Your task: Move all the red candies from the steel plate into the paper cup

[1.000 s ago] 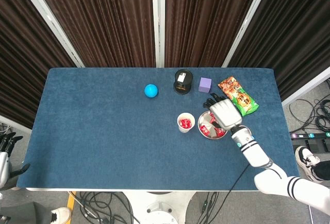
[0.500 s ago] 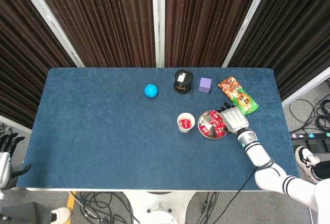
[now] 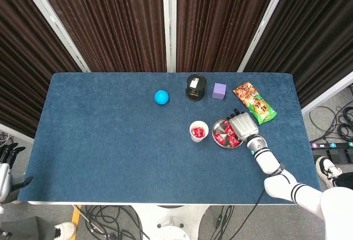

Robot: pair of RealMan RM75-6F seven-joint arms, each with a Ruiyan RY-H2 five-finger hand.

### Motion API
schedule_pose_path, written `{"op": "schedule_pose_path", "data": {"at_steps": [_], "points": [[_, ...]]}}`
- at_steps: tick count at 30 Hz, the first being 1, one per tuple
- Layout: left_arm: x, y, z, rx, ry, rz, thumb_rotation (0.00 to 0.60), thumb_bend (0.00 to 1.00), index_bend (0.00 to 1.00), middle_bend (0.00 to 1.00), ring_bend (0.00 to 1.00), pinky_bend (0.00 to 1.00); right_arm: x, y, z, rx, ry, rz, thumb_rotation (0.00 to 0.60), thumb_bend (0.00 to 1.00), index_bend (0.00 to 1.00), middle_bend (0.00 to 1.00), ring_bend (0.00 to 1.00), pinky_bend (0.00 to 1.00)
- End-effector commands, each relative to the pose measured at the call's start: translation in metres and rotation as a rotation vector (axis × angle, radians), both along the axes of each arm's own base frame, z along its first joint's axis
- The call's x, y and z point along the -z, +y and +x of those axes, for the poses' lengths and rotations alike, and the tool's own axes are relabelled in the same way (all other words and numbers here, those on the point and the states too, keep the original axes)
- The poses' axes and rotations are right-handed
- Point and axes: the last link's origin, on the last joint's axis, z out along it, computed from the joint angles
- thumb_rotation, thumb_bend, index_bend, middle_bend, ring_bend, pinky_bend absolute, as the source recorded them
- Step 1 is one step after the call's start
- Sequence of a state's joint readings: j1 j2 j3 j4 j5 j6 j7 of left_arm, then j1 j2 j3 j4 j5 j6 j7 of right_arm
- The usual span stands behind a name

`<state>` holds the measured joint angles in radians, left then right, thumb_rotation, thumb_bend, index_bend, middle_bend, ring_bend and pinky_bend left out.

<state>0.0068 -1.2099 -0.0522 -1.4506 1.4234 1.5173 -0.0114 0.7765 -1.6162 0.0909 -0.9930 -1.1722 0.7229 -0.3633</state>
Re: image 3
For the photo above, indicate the red candy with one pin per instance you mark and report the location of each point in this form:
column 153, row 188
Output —
column 229, row 129
column 195, row 131
column 233, row 141
column 219, row 137
column 202, row 130
column 199, row 135

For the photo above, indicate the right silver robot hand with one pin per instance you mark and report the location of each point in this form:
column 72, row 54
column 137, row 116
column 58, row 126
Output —
column 244, row 125

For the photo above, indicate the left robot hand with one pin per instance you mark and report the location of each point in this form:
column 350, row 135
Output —
column 4, row 180

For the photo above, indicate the brown curtain panel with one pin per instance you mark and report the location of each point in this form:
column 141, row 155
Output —
column 317, row 30
column 110, row 16
column 22, row 58
column 220, row 16

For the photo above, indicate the black foot pedal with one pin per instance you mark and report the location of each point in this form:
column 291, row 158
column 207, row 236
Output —
column 339, row 154

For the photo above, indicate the green orange snack bag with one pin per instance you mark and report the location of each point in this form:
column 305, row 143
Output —
column 256, row 104

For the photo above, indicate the steel bowl with candies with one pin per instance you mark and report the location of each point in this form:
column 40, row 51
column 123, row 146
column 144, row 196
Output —
column 218, row 125

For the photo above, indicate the white barcode label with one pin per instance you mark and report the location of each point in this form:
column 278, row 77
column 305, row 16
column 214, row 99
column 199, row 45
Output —
column 195, row 83

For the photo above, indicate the blue velvet table cloth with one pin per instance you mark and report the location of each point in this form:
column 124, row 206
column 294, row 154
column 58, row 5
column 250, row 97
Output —
column 110, row 140

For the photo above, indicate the black trouser leg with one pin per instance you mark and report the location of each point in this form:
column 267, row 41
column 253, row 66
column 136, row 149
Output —
column 346, row 180

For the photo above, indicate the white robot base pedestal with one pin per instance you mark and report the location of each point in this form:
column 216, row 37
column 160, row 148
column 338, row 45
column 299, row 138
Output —
column 193, row 218

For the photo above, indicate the white black sneaker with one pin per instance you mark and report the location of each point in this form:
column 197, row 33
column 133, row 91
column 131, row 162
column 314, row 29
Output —
column 326, row 171

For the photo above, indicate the white table frame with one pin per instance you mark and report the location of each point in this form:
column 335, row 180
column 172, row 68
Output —
column 110, row 203

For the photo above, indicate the black cylindrical can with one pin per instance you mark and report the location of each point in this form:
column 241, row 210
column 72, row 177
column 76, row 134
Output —
column 195, row 95

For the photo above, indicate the yellow floor tape strip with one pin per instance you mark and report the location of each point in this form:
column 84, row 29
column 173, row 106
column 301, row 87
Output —
column 75, row 215

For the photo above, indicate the dark grey trouser leg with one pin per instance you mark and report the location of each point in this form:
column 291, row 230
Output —
column 27, row 229

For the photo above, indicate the white paper cup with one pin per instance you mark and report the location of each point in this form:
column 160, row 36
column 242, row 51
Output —
column 198, row 140

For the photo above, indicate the blue ball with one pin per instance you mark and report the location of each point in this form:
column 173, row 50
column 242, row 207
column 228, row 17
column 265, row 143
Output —
column 161, row 97

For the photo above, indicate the purple cube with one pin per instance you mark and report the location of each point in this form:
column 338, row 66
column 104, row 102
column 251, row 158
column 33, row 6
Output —
column 219, row 91

